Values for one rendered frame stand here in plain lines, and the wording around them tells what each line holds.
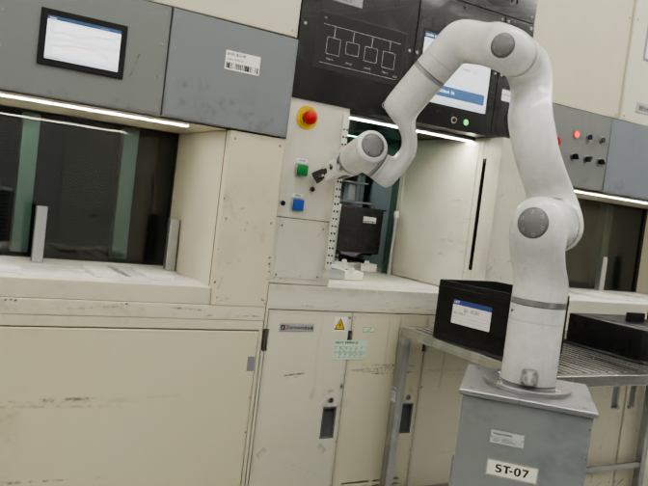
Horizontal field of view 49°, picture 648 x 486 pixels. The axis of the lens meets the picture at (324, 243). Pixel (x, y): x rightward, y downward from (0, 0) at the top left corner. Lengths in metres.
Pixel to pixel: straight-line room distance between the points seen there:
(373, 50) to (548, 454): 1.24
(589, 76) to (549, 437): 1.59
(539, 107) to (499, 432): 0.71
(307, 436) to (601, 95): 1.63
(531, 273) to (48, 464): 1.26
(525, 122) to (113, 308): 1.10
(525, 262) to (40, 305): 1.14
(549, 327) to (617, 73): 1.52
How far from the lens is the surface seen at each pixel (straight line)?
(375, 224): 2.81
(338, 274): 2.37
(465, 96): 2.39
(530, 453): 1.60
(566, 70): 2.74
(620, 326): 2.33
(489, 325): 2.04
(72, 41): 1.85
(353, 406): 2.27
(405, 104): 1.79
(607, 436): 3.14
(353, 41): 2.16
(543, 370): 1.63
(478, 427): 1.58
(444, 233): 2.60
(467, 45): 1.74
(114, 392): 1.95
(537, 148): 1.64
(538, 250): 1.56
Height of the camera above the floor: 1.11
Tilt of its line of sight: 3 degrees down
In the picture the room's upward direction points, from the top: 7 degrees clockwise
